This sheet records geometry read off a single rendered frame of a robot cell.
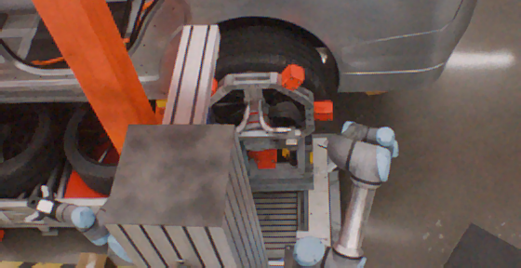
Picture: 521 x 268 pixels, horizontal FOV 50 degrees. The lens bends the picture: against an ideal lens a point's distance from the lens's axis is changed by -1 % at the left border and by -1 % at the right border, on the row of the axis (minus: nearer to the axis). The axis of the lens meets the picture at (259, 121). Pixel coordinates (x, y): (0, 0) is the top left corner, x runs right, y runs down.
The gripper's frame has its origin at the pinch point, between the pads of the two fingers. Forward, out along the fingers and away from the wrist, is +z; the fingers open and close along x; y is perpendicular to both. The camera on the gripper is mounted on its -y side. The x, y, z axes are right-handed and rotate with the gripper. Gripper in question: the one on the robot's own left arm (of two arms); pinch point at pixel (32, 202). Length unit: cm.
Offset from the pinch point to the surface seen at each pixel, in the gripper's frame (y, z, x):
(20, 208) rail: 48, 89, 3
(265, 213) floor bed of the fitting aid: 134, -10, 50
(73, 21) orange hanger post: -45, -47, 52
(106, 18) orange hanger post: -34, -44, 63
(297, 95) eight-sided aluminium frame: 58, -63, 87
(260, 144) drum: 66, -46, 64
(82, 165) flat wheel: 52, 59, 35
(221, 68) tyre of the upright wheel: 34, -36, 86
